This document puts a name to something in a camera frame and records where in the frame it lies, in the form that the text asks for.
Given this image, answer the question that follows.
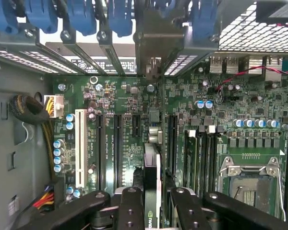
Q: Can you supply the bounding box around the short black expansion slot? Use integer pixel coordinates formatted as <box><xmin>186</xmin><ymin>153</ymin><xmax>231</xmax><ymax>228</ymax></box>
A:
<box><xmin>131</xmin><ymin>114</ymin><xmax>142</xmax><ymax>137</ymax></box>

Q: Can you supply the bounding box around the blue card retention latch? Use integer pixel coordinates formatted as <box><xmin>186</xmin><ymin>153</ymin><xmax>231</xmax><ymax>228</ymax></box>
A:
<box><xmin>25</xmin><ymin>0</ymin><xmax>59</xmax><ymax>35</ymax></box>
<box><xmin>107</xmin><ymin>0</ymin><xmax>133</xmax><ymax>38</ymax></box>
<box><xmin>0</xmin><ymin>0</ymin><xmax>18</xmax><ymax>34</ymax></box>
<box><xmin>66</xmin><ymin>0</ymin><xmax>97</xmax><ymax>37</ymax></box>
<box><xmin>190</xmin><ymin>0</ymin><xmax>219</xmax><ymax>44</ymax></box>

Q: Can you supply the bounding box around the white expansion slot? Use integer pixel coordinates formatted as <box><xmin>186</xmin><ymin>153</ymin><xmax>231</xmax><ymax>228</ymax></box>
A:
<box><xmin>74</xmin><ymin>109</ymin><xmax>89</xmax><ymax>189</ymax></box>

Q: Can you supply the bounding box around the silver USB port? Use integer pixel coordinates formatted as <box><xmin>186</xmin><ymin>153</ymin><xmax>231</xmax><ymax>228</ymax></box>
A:
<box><xmin>225</xmin><ymin>56</ymin><xmax>240</xmax><ymax>74</ymax></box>
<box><xmin>209</xmin><ymin>56</ymin><xmax>225</xmax><ymax>74</ymax></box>

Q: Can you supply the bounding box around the wire locking lever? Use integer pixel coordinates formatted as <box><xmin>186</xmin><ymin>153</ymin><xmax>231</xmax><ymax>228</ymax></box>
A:
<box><xmin>276</xmin><ymin>176</ymin><xmax>287</xmax><ymax>222</ymax></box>

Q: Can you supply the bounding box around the CPU socket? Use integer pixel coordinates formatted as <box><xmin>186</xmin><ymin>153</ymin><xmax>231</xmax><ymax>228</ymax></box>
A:
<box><xmin>218</xmin><ymin>155</ymin><xmax>286</xmax><ymax>222</ymax></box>

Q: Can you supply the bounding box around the dark grey PC case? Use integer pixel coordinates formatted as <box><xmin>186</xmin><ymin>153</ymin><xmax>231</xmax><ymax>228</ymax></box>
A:
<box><xmin>0</xmin><ymin>0</ymin><xmax>288</xmax><ymax>230</ymax></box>

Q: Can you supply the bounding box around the black sleeved cable bundle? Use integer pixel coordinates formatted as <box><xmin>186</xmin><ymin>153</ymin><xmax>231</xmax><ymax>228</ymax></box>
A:
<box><xmin>9</xmin><ymin>94</ymin><xmax>56</xmax><ymax>183</ymax></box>

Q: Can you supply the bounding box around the red and black twisted wire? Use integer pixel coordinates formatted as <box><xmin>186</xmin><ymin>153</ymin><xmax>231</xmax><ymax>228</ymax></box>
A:
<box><xmin>215</xmin><ymin>66</ymin><xmax>288</xmax><ymax>93</ymax></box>

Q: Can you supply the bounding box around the red and yellow wire bundle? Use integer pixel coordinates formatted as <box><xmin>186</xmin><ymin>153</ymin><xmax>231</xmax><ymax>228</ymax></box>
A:
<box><xmin>32</xmin><ymin>178</ymin><xmax>65</xmax><ymax>213</ymax></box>

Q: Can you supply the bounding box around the green motherboard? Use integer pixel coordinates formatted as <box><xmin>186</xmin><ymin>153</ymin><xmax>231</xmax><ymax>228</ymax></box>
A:
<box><xmin>51</xmin><ymin>55</ymin><xmax>288</xmax><ymax>230</ymax></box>

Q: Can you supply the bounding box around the long black expansion slot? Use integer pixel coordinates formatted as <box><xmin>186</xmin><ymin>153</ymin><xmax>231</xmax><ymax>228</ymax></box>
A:
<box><xmin>113</xmin><ymin>114</ymin><xmax>123</xmax><ymax>190</ymax></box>
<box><xmin>95</xmin><ymin>114</ymin><xmax>106</xmax><ymax>192</ymax></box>
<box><xmin>167</xmin><ymin>114</ymin><xmax>179</xmax><ymax>179</ymax></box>

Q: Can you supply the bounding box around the white power connector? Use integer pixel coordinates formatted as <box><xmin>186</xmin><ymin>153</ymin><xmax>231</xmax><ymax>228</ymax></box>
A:
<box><xmin>43</xmin><ymin>94</ymin><xmax>64</xmax><ymax>118</ymax></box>

